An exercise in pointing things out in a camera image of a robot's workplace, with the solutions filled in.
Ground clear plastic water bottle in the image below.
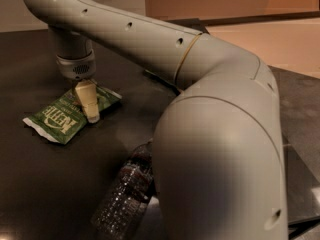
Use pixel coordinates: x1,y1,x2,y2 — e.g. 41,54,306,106
91,141,155,240

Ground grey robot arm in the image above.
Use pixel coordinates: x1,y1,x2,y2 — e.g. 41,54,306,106
24,0,288,240

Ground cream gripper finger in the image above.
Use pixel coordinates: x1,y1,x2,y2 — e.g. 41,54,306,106
74,80,100,123

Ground green Kettle jalapeno chip bag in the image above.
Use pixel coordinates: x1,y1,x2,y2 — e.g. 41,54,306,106
23,85,121,144

